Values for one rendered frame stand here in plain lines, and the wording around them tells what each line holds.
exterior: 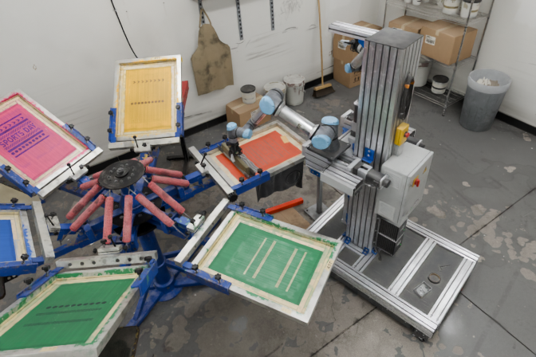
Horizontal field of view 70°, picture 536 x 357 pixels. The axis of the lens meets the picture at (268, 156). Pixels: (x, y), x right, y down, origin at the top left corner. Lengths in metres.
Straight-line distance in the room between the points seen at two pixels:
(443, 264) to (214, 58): 3.36
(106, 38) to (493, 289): 4.29
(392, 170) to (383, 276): 1.02
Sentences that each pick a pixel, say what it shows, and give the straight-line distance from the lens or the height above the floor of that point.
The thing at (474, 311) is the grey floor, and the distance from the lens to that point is 3.64.
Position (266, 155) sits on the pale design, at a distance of 3.19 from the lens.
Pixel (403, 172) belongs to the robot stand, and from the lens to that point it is 2.67.
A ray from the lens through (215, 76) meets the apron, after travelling 5.03.
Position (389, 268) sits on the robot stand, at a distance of 3.41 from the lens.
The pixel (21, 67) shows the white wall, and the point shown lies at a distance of 4.47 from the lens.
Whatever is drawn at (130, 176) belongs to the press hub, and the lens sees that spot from 2.70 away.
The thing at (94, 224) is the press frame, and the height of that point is 1.02.
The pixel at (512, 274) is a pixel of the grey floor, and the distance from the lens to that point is 3.98.
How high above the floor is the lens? 2.93
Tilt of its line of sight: 38 degrees down
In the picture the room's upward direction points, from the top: 5 degrees counter-clockwise
